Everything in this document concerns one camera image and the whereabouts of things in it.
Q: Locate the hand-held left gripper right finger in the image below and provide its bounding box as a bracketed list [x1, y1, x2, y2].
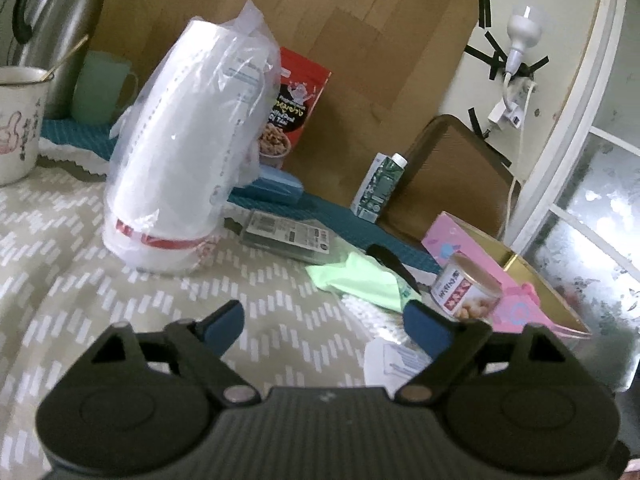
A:
[396, 302, 572, 405]

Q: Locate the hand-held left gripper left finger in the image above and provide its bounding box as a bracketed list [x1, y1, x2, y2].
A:
[91, 299, 262, 407]

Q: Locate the bag of cotton swabs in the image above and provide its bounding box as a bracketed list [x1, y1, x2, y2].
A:
[340, 294, 416, 349]

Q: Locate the green cloth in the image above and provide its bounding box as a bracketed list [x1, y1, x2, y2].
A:
[305, 251, 424, 311]

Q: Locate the pink tin box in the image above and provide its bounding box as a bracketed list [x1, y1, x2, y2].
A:
[421, 211, 594, 345]

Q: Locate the white paper packet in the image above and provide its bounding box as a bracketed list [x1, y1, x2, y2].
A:
[362, 337, 434, 389]

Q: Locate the small tin can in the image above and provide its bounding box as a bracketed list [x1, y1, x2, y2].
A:
[431, 252, 503, 322]

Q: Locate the clear labelled packet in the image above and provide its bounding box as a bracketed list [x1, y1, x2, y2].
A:
[240, 209, 334, 264]

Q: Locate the teal woven table mat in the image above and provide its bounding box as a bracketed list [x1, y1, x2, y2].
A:
[40, 117, 442, 274]

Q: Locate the blue box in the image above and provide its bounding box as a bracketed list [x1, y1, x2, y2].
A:
[231, 166, 305, 206]

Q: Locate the green drink carton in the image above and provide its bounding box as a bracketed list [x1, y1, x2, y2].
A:
[350, 152, 409, 224]

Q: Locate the brown tray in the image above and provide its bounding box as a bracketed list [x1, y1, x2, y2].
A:
[375, 114, 521, 257]

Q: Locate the beige chevron tablecloth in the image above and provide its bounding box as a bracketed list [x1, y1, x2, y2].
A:
[0, 160, 437, 461]

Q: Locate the bagged stack of paper cups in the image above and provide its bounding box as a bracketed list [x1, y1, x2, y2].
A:
[102, 0, 281, 277]

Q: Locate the white charger plug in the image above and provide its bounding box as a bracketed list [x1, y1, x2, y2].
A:
[487, 100, 523, 128]

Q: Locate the red snack bag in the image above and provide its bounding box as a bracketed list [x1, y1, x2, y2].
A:
[257, 46, 332, 171]

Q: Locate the white frosted window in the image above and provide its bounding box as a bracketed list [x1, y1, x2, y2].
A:
[500, 0, 640, 392]

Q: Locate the green plastic cup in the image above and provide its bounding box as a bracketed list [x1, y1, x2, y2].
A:
[72, 51, 139, 126]

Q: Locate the white enamel mug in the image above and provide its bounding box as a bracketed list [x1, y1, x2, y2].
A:
[0, 66, 50, 187]

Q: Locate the wooden board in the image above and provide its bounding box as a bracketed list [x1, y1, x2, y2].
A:
[92, 0, 482, 209]

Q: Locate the white light bulb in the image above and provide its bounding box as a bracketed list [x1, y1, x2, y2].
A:
[502, 4, 547, 79]

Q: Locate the stainless steel thermos jug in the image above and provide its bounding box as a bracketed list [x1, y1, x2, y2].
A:
[0, 0, 108, 120]

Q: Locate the black handle tool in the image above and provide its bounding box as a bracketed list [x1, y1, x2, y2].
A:
[365, 244, 431, 293]

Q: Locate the white wall socket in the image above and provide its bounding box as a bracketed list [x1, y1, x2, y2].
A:
[506, 74, 538, 95]

